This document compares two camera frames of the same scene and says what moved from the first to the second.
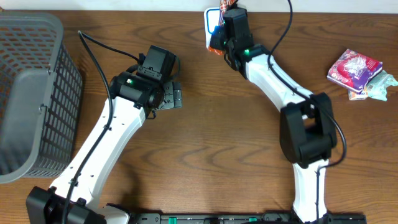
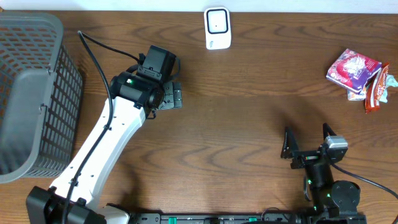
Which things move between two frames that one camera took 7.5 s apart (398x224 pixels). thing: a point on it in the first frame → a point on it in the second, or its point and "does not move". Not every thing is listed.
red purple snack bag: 352,70 does not move
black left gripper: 173,94 does not move
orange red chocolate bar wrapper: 223,5 → 375,88
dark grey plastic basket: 40,97 does not move
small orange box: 354,95 does not move
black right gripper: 216,41 → 305,157
